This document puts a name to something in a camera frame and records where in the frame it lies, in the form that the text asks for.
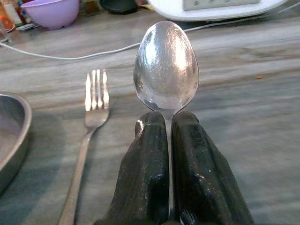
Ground white cable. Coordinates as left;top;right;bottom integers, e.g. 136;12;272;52
0;2;300;60

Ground silver metal spoon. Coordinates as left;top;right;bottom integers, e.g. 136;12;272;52
133;20;200;220

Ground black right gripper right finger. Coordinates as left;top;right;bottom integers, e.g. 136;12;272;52
172;111;255;225

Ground silver metal plate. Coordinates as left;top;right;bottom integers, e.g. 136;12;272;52
0;92;32;195

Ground purple plastic bowl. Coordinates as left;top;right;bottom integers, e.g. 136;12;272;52
21;0;80;30

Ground white appliance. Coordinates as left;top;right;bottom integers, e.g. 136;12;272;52
147;0;288;22

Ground silver metal fork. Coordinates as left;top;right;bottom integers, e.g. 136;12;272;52
58;68;110;225

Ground bottle with orange label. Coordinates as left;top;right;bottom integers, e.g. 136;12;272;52
0;0;23;32

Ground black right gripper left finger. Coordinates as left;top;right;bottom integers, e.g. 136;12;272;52
94;111;170;225

